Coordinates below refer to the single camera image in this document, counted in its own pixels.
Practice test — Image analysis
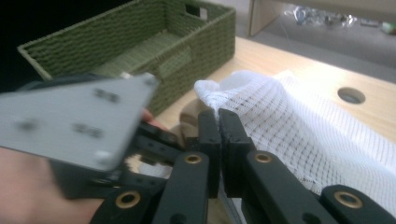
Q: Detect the clear plastic clutter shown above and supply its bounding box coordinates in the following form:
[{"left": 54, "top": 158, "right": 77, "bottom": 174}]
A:
[{"left": 284, "top": 6, "right": 358, "bottom": 29}]

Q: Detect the green woven basket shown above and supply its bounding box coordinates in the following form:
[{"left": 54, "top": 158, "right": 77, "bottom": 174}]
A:
[{"left": 17, "top": 0, "right": 236, "bottom": 116}]

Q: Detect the white mesh laundry bag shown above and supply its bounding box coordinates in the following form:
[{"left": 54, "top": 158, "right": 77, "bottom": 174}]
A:
[{"left": 136, "top": 69, "right": 396, "bottom": 218}]

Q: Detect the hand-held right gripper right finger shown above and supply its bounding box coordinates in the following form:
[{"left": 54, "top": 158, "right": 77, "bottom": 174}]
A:
[{"left": 218, "top": 107, "right": 258, "bottom": 198}]

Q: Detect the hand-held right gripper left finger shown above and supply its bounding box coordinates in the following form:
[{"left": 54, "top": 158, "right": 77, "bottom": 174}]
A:
[{"left": 186, "top": 108, "right": 222, "bottom": 200}]

